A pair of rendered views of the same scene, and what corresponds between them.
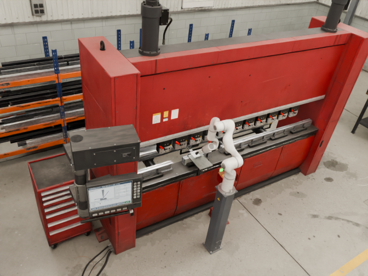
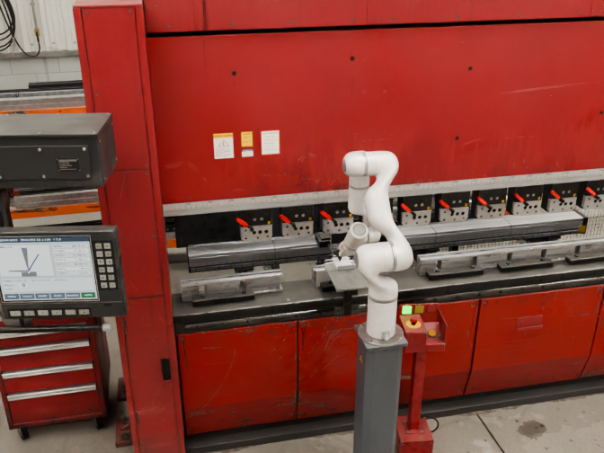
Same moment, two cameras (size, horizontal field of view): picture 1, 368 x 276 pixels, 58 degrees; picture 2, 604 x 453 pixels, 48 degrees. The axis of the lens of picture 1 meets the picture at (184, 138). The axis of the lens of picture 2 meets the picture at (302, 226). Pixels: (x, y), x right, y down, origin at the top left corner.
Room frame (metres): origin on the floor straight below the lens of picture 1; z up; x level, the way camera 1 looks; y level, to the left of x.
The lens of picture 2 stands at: (0.26, -1.16, 2.65)
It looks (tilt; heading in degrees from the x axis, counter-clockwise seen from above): 26 degrees down; 23
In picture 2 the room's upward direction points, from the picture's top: straight up
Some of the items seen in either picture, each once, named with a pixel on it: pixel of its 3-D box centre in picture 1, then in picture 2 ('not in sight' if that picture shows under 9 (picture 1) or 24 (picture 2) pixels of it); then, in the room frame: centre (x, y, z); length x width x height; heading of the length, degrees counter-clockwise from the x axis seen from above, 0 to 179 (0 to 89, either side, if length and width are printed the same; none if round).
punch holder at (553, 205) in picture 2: (270, 115); (559, 194); (3.81, -1.10, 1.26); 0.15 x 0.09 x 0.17; 125
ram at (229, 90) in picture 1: (248, 89); (475, 110); (3.51, -0.67, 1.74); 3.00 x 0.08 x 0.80; 125
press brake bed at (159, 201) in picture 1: (229, 176); (453, 345); (3.47, -0.70, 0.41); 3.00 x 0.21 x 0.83; 125
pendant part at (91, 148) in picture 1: (105, 177); (50, 233); (2.00, 0.60, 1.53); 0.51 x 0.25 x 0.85; 116
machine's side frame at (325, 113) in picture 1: (314, 101); not in sight; (4.59, -1.90, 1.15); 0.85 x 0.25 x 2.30; 35
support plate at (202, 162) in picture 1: (200, 160); (347, 275); (3.01, -0.22, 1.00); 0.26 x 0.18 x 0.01; 35
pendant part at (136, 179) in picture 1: (114, 193); (62, 269); (1.94, 0.52, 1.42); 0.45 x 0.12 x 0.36; 116
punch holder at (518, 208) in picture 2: (259, 118); (524, 198); (3.70, -0.94, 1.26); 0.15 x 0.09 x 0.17; 125
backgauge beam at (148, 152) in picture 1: (206, 136); (395, 238); (3.61, -0.29, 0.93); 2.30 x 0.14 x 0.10; 125
